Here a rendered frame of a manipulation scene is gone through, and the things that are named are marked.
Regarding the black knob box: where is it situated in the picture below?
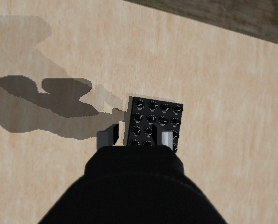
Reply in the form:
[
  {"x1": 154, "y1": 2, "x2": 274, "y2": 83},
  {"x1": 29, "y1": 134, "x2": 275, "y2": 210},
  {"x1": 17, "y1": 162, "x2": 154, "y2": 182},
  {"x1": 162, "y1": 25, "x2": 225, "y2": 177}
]
[{"x1": 127, "y1": 97, "x2": 183, "y2": 153}]

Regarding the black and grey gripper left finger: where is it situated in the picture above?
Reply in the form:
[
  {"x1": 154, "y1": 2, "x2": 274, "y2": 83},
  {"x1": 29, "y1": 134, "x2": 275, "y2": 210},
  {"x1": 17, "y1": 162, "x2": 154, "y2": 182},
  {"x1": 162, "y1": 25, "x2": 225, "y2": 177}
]
[{"x1": 96, "y1": 124, "x2": 119, "y2": 151}]

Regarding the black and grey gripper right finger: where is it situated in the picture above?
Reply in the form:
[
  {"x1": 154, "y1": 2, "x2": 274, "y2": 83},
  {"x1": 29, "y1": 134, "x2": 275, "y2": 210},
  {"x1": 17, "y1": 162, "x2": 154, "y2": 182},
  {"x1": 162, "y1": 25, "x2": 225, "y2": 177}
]
[{"x1": 152, "y1": 123, "x2": 173, "y2": 151}]

